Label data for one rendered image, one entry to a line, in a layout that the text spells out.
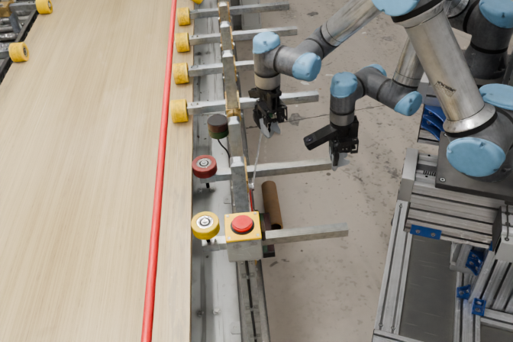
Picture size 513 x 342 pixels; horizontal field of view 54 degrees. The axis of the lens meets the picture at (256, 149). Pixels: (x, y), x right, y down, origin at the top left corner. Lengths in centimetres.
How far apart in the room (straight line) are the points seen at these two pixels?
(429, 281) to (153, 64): 144
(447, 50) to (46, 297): 112
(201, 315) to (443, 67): 99
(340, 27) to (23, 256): 106
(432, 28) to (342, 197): 174
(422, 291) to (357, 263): 41
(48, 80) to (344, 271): 155
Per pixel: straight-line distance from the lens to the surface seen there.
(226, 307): 161
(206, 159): 163
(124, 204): 155
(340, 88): 146
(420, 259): 227
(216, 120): 145
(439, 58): 113
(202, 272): 169
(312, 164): 165
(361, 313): 233
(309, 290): 237
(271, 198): 262
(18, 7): 286
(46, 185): 171
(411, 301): 214
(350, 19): 134
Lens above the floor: 198
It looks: 41 degrees down
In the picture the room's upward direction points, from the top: 4 degrees counter-clockwise
